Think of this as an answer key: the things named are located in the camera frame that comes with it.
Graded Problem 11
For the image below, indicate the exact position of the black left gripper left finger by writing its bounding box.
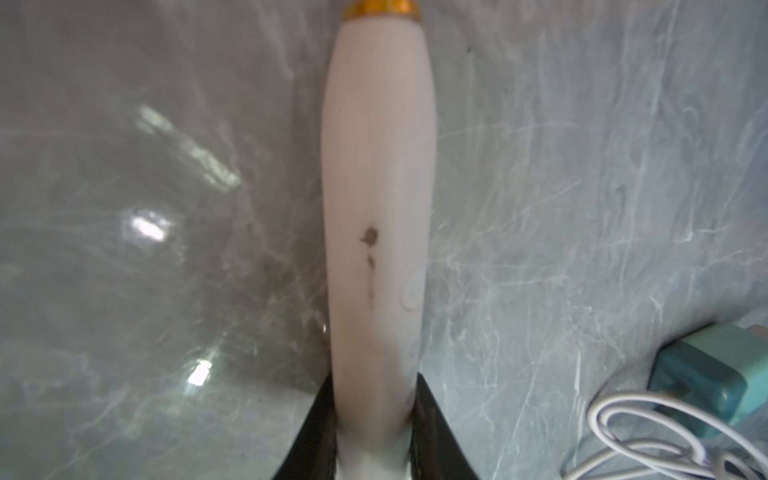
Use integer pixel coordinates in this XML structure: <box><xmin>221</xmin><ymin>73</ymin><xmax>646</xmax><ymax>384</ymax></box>
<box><xmin>273</xmin><ymin>375</ymin><xmax>337</xmax><ymax>480</ymax></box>

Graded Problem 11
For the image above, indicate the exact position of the teal usb charger block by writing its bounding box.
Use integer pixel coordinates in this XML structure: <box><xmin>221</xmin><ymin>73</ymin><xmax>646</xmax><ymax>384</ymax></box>
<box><xmin>647</xmin><ymin>323</ymin><xmax>767</xmax><ymax>426</ymax></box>

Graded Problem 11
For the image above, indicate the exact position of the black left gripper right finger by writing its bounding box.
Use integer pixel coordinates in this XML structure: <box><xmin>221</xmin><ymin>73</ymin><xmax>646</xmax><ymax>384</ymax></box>
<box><xmin>409</xmin><ymin>374</ymin><xmax>479</xmax><ymax>480</ymax></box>

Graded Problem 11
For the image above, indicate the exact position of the white pink electric toothbrush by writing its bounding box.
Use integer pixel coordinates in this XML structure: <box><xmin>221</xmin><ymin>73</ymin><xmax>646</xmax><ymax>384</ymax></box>
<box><xmin>321</xmin><ymin>1</ymin><xmax>437</xmax><ymax>479</ymax></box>

